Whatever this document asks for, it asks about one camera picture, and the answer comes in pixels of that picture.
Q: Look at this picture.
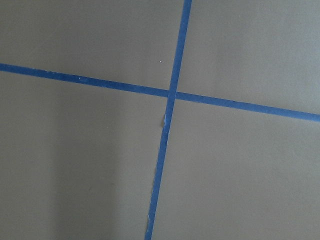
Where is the brown paper table cover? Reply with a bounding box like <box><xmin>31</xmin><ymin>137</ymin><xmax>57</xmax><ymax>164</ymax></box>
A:
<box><xmin>0</xmin><ymin>0</ymin><xmax>320</xmax><ymax>240</ymax></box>

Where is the blue tape line crosswise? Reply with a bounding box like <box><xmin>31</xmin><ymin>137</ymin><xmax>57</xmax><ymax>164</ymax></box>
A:
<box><xmin>0</xmin><ymin>63</ymin><xmax>320</xmax><ymax>122</ymax></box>

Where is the blue tape line lengthwise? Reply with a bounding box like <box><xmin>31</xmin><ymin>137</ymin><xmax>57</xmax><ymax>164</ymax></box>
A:
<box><xmin>144</xmin><ymin>0</ymin><xmax>192</xmax><ymax>240</ymax></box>

